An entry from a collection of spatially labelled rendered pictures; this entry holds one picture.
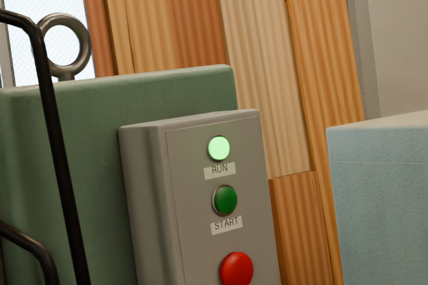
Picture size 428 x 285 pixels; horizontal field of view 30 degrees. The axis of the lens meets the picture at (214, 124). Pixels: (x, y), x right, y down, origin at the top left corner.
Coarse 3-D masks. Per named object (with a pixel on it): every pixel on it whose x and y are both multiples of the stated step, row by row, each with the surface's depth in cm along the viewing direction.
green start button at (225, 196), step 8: (224, 184) 61; (216, 192) 60; (224, 192) 60; (232, 192) 61; (216, 200) 60; (224, 200) 60; (232, 200) 61; (216, 208) 60; (224, 208) 60; (232, 208) 61
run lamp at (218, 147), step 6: (210, 138) 60; (216, 138) 60; (222, 138) 60; (210, 144) 60; (216, 144) 60; (222, 144) 60; (228, 144) 61; (210, 150) 60; (216, 150) 60; (222, 150) 60; (228, 150) 61; (210, 156) 60; (216, 156) 60; (222, 156) 60
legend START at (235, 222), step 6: (240, 216) 62; (216, 222) 60; (222, 222) 61; (228, 222) 61; (234, 222) 61; (240, 222) 62; (216, 228) 60; (222, 228) 61; (228, 228) 61; (234, 228) 61
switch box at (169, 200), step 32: (128, 128) 61; (160, 128) 58; (192, 128) 59; (224, 128) 61; (256, 128) 63; (128, 160) 61; (160, 160) 58; (192, 160) 59; (224, 160) 61; (256, 160) 63; (128, 192) 62; (160, 192) 58; (192, 192) 59; (256, 192) 63; (160, 224) 59; (192, 224) 59; (256, 224) 63; (160, 256) 60; (192, 256) 59; (224, 256) 61; (256, 256) 63
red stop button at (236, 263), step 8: (232, 256) 60; (240, 256) 60; (248, 256) 61; (224, 264) 60; (232, 264) 60; (240, 264) 60; (248, 264) 61; (224, 272) 60; (232, 272) 60; (240, 272) 60; (248, 272) 61; (224, 280) 60; (232, 280) 60; (240, 280) 60; (248, 280) 61
